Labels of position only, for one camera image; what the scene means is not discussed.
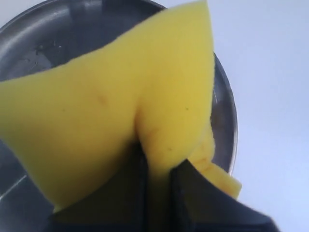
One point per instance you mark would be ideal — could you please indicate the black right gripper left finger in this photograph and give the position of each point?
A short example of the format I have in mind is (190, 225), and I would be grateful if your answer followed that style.
(117, 206)

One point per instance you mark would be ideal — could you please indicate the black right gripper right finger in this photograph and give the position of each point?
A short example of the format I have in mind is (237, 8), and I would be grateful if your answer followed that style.
(198, 206)

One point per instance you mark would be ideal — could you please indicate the yellow sponge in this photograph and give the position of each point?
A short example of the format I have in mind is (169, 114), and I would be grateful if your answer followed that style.
(72, 126)

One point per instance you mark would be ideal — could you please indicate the round steel plate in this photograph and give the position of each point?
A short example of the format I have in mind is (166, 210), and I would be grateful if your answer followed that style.
(50, 34)

